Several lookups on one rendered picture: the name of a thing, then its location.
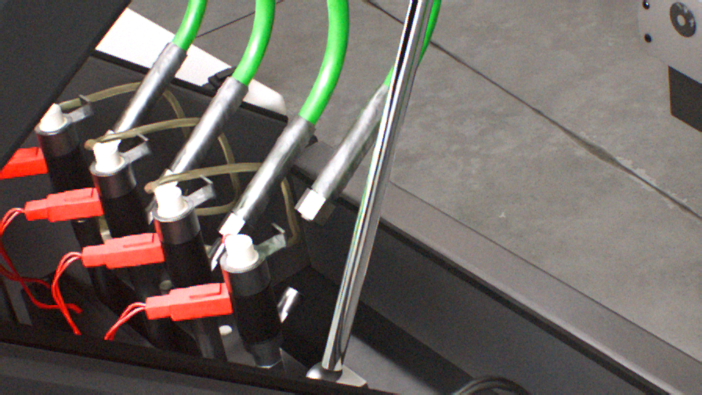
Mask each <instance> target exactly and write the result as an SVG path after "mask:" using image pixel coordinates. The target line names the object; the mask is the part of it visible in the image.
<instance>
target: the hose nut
mask: <svg viewBox="0 0 702 395"><path fill-rule="evenodd" d="M335 207H336V206H334V205H333V204H332V203H331V202H329V201H327V200H326V199H324V198H323V197H321V196H320V195H318V194H316V193H315V192H313V191H312V190H310V189H309V188H307V189H306V191H305V193H304V194H303V195H302V197H301V198H300V200H299V202H298V204H297V205H296V206H295V209H297V210H298V211H300V212H301V213H302V217H303V218H304V219H306V220H308V221H309V222H311V223H313V222H316V223H318V224H320V225H321V226H323V225H324V224H325V223H326V221H327V219H328V218H329V216H330V214H331V213H332V212H333V210H334V209H335Z"/></svg>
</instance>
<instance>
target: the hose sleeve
mask: <svg viewBox="0 0 702 395"><path fill-rule="evenodd" d="M388 88H389V87H388V86H387V85H384V84H381V85H379V84H378V86H377V88H376V89H375V91H374V92H373V93H372V95H371V97H369V98H368V100H367V103H366V104H365V106H364V108H362V109H361V110H360V113H359V115H358V116H357V118H356V120H355V121H354V123H353V124H352V126H351V127H350V129H349V131H348V132H347V133H346V135H345V136H344V138H343V139H342V141H341V143H340V144H339V145H338V147H337V148H336V150H335V152H334V153H333V155H332V156H331V158H330V159H328V160H327V164H326V165H325V166H324V168H323V170H321V171H320V175H319V176H318V177H317V179H316V181H315V182H314V184H313V185H312V186H311V187H312V188H313V189H312V191H313V192H315V193H316V194H318V195H320V196H321V197H323V198H324V199H326V200H327V201H329V202H331V203H332V202H334V203H335V202H336V201H337V199H338V197H339V196H340V194H341V193H342V192H343V190H344V189H345V188H346V187H347V186H346V185H347V184H348V182H349V181H350V179H352V178H353V176H354V175H353V174H354V173H355V171H356V170H357V169H358V167H359V166H360V164H361V162H362V161H363V159H364V158H365V156H366V155H367V153H368V151H369V150H370V149H371V147H372V146H373V144H374V143H375V140H376V137H377V134H378V127H379V124H380V121H381V117H382V112H383V108H384V105H385V98H386V95H387V92H388Z"/></svg>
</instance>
